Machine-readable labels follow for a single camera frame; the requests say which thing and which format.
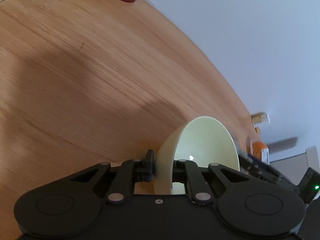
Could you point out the orange packaged item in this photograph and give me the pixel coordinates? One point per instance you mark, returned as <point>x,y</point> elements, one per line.
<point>258,149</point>

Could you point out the cream ceramic bowl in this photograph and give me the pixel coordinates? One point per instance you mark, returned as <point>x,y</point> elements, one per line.
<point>203,140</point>

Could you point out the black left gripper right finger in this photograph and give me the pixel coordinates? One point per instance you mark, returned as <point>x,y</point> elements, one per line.
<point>179,169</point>

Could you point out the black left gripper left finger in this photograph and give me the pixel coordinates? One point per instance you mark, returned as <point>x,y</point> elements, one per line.
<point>143,169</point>

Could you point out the small white-capped jar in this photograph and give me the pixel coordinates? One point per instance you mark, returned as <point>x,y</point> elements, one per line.
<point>260,119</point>

